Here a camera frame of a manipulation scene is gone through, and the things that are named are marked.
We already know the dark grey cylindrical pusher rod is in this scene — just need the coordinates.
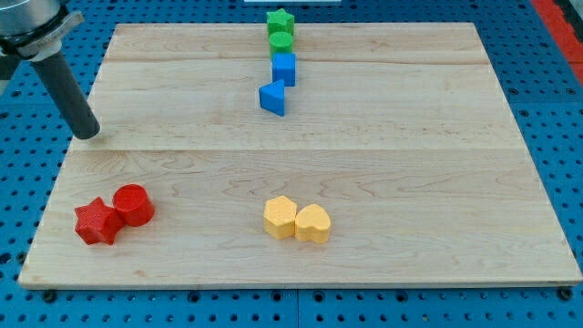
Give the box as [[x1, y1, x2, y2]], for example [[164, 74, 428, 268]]
[[31, 51, 100, 139]]

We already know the wooden board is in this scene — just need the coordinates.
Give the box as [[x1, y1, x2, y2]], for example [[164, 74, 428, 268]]
[[19, 23, 582, 290]]

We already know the red star block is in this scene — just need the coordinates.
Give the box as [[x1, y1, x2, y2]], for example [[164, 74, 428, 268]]
[[75, 197, 126, 245]]

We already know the blue triangle block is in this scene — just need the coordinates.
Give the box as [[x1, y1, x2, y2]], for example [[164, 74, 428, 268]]
[[259, 79, 285, 117]]

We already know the red cylinder block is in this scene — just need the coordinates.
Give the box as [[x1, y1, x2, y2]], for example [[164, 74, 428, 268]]
[[113, 184, 155, 227]]

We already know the blue cube block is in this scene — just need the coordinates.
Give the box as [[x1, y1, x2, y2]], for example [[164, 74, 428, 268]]
[[271, 53, 296, 87]]

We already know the green star block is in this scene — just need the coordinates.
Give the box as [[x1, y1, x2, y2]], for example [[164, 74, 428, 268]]
[[266, 8, 295, 36]]

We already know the yellow hexagon block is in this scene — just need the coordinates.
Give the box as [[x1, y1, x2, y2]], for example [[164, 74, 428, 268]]
[[263, 196, 297, 240]]

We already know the yellow heart block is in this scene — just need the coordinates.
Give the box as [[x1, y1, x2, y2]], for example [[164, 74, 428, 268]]
[[294, 204, 332, 243]]

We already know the green cylinder block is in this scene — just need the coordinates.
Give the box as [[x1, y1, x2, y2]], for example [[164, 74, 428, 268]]
[[269, 31, 294, 57]]

